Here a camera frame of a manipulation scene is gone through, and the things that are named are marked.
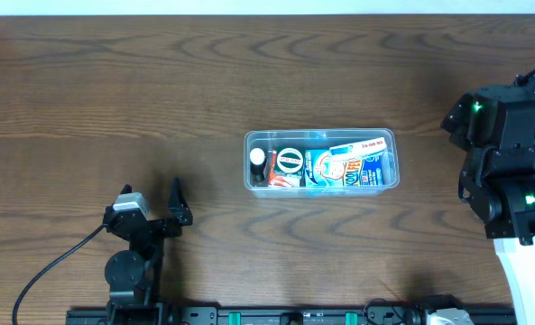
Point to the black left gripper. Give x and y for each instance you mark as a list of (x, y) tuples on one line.
[(152, 227)]

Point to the dark bottle white cap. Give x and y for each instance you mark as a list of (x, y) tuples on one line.
[(258, 161)]

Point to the red Panadol box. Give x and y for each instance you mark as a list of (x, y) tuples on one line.
[(281, 179)]

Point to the green Zam-Buk box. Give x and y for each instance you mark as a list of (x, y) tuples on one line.
[(289, 161)]

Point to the clear plastic container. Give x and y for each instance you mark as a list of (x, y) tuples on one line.
[(310, 139)]

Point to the white blue Panadol box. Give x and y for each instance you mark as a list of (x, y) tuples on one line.
[(358, 149)]

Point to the blue Kool Fever box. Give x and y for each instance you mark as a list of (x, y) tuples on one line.
[(322, 171)]

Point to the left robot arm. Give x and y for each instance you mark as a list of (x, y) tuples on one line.
[(134, 274)]

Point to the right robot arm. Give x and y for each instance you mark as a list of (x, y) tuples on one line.
[(495, 126)]

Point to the black mounting rail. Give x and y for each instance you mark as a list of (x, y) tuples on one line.
[(439, 309)]

